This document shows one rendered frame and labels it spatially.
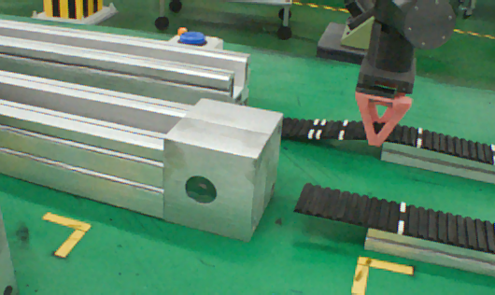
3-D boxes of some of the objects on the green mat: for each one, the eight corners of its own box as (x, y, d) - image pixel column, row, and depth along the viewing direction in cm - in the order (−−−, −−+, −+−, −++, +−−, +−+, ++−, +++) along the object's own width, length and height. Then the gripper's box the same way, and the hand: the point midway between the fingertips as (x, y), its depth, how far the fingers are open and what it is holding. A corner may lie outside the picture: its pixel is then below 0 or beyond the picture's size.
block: (279, 179, 63) (289, 104, 59) (248, 243, 53) (256, 158, 48) (206, 163, 65) (209, 90, 61) (163, 220, 55) (162, 137, 50)
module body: (247, 109, 79) (251, 53, 75) (224, 139, 71) (228, 77, 67) (-135, 40, 98) (-148, -3, 94) (-184, 55, 89) (-200, 9, 85)
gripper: (424, 36, 57) (399, 160, 65) (424, 16, 66) (403, 125, 73) (364, 25, 59) (345, 148, 66) (372, 7, 67) (355, 116, 75)
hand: (376, 130), depth 69 cm, fingers closed on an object, 5 cm apart
